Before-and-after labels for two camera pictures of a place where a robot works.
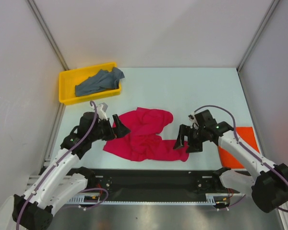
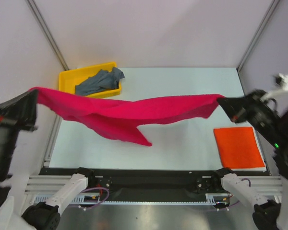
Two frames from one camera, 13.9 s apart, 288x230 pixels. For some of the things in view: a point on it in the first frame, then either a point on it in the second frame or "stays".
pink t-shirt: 142,143 → 119,120
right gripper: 192,135 → 241,111
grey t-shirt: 103,81 stays
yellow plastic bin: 68,78 stays
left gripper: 120,131 → 16,111
